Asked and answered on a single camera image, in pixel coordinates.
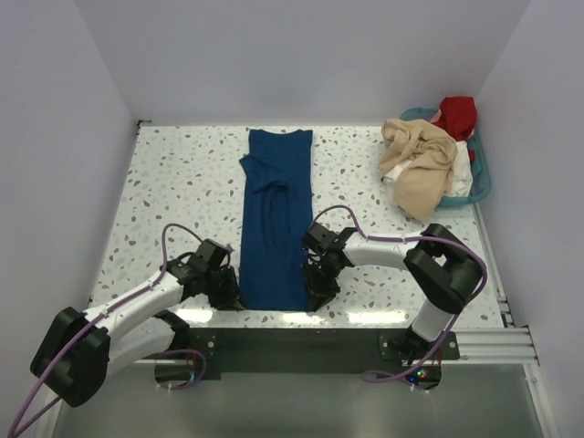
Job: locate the aluminium frame rail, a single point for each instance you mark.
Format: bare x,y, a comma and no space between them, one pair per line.
497,349

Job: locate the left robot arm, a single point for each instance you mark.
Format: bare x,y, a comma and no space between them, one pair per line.
82,348

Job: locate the teal laundry basket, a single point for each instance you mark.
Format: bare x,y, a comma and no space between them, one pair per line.
481,186

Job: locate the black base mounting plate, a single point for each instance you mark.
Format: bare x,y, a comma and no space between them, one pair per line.
217,351

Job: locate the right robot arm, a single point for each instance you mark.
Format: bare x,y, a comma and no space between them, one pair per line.
448,273

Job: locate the blue printed t shirt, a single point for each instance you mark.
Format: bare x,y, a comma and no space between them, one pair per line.
277,213

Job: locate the beige t shirt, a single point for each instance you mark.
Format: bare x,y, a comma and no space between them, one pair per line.
431,151

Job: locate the red t shirt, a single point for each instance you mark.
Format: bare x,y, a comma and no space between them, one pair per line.
457,116

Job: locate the white t shirt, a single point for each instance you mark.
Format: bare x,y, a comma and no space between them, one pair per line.
462,178

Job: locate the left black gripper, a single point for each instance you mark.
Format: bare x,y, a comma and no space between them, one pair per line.
231,298

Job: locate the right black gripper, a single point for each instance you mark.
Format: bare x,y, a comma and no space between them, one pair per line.
318,295

